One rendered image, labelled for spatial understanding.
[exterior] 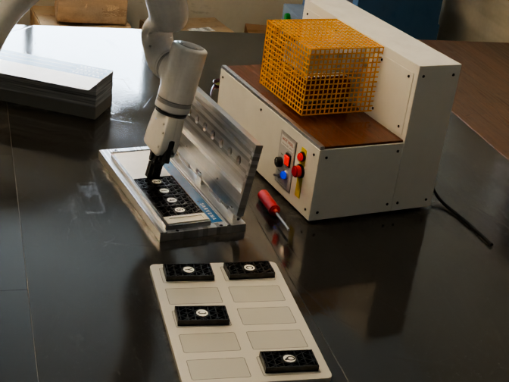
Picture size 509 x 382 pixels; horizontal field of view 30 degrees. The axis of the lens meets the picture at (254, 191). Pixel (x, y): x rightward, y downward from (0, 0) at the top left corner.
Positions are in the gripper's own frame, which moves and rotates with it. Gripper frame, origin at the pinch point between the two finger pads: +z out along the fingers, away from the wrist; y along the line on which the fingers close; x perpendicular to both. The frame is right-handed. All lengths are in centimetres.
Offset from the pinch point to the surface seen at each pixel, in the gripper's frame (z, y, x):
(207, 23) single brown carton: 31, -316, 167
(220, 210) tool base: 0.6, 18.0, 10.0
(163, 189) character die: 1.4, 7.5, 0.1
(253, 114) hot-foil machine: -15.1, -7.5, 26.4
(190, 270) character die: 4.0, 41.5, -6.7
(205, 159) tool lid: -6.3, 5.0, 9.9
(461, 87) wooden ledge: -23, -51, 131
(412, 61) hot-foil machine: -43, 23, 44
